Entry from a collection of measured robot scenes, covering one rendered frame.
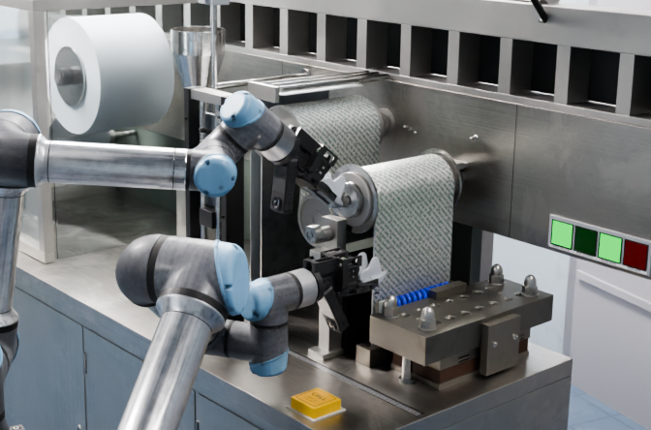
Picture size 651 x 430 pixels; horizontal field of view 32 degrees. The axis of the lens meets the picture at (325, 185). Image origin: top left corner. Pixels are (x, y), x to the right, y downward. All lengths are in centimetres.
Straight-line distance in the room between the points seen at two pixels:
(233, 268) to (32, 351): 145
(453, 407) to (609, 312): 219
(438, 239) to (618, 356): 201
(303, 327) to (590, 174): 75
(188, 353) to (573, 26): 106
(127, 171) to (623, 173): 97
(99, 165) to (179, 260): 29
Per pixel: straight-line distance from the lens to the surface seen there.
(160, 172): 201
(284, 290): 216
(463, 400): 228
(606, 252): 234
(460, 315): 234
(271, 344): 217
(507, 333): 238
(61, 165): 202
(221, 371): 238
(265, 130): 214
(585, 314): 449
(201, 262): 180
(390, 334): 229
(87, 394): 294
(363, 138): 258
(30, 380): 323
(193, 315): 178
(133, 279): 186
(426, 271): 247
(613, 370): 443
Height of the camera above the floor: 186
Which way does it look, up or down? 14 degrees down
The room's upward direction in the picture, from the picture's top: 1 degrees clockwise
